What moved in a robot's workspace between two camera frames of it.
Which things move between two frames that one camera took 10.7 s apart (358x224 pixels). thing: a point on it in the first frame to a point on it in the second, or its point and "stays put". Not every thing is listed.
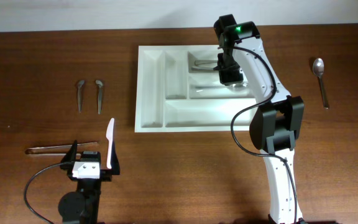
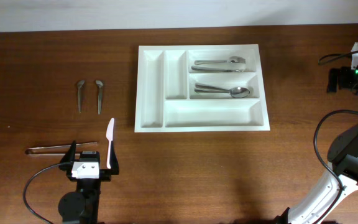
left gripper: (106, 175) stays put
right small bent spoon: (100, 84) stays put
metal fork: (203, 68) stays put
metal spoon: (318, 66) to (236, 92)
